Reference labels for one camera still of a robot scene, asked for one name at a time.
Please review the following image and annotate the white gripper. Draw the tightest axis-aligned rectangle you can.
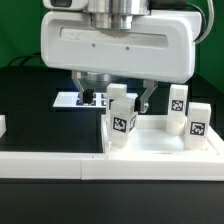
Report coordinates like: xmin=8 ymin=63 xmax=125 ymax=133
xmin=41 ymin=10 xmax=201 ymax=113

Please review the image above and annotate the white square table top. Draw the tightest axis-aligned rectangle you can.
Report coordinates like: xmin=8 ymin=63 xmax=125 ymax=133
xmin=101 ymin=115 xmax=224 ymax=156

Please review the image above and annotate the white sheet with AprilTags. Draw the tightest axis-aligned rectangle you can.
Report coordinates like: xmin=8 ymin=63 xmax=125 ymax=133
xmin=52 ymin=92 xmax=138 ymax=108

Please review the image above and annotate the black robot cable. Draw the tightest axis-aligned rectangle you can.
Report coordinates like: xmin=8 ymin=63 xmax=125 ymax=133
xmin=7 ymin=52 xmax=43 ymax=67

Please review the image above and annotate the white U-shaped obstacle fence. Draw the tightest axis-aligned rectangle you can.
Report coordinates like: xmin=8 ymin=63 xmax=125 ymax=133
xmin=0 ymin=114 xmax=224 ymax=182

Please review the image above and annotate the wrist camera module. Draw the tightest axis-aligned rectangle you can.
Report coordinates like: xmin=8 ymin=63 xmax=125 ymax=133
xmin=43 ymin=0 xmax=88 ymax=10

